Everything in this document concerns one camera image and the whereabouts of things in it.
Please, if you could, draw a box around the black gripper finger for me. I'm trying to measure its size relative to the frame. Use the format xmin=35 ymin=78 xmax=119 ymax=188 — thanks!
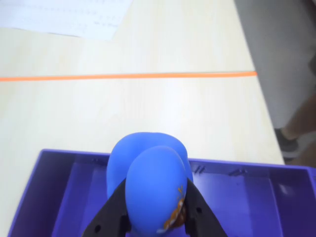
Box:
xmin=81 ymin=178 xmax=131 ymax=237
xmin=184 ymin=178 xmax=228 ymax=237

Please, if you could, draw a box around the purple plastic box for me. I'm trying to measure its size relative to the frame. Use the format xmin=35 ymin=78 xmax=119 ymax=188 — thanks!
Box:
xmin=7 ymin=149 xmax=316 ymax=237

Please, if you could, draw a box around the person's bare leg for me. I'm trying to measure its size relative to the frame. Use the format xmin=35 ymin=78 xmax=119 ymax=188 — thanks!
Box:
xmin=283 ymin=91 xmax=316 ymax=141

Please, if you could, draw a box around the orange tape strip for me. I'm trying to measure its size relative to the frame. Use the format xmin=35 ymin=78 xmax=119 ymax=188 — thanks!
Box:
xmin=0 ymin=71 xmax=257 ymax=82

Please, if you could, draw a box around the white printed paper sheet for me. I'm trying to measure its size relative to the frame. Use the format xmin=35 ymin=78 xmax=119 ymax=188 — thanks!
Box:
xmin=0 ymin=0 xmax=134 ymax=41

